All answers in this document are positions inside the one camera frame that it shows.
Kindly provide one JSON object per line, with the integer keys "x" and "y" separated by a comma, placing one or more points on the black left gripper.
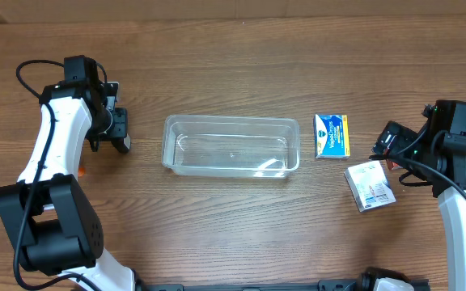
{"x": 119, "y": 124}

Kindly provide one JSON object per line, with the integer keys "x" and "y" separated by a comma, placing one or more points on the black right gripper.
{"x": 391, "y": 138}

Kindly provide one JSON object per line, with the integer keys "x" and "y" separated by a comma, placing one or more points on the orange bottle white cap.
{"x": 81, "y": 171}

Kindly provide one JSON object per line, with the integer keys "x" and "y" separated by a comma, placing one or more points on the blue yellow VapoDrops box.
{"x": 332, "y": 139}

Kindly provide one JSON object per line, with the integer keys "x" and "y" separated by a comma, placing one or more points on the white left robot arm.
{"x": 55, "y": 232}

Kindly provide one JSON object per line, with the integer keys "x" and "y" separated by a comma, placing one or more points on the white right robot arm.
{"x": 436, "y": 155}

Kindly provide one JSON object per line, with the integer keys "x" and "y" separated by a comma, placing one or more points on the clear plastic container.
{"x": 231, "y": 146}

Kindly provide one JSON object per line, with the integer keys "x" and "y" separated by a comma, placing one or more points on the red medicine box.
{"x": 392, "y": 166}

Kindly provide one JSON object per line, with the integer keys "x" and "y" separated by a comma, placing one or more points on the white medicine box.
{"x": 369, "y": 185}

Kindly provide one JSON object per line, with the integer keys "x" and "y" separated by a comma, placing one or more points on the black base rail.
{"x": 322, "y": 285}

